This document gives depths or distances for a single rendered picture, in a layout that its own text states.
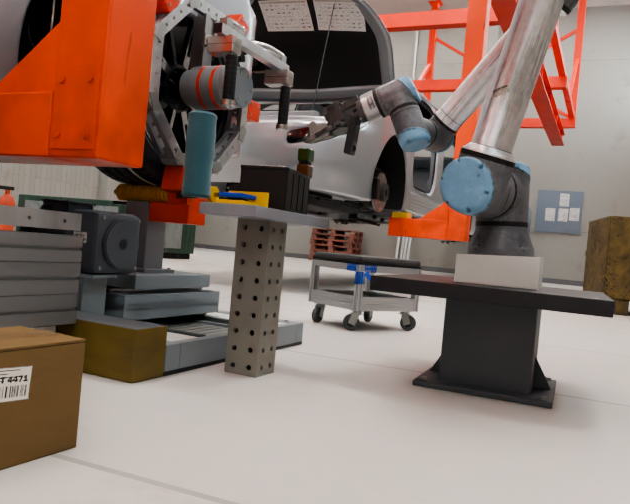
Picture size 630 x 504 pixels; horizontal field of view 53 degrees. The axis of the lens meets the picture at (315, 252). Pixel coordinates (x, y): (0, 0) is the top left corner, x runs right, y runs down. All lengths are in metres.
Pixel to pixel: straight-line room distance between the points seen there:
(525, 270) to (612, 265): 4.42
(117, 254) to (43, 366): 0.83
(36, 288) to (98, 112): 0.43
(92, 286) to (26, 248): 0.37
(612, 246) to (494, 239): 4.40
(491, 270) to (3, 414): 1.28
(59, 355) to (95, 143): 0.64
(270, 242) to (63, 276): 0.52
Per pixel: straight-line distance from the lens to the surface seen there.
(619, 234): 6.24
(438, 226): 5.48
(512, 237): 1.87
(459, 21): 8.36
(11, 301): 1.53
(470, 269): 1.84
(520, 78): 1.76
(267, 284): 1.70
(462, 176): 1.72
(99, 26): 1.64
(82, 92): 1.62
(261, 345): 1.72
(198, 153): 1.95
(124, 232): 1.86
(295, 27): 5.70
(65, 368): 1.09
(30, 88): 1.78
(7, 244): 1.52
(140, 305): 1.99
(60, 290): 1.62
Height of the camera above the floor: 0.36
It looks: 1 degrees down
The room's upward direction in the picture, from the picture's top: 5 degrees clockwise
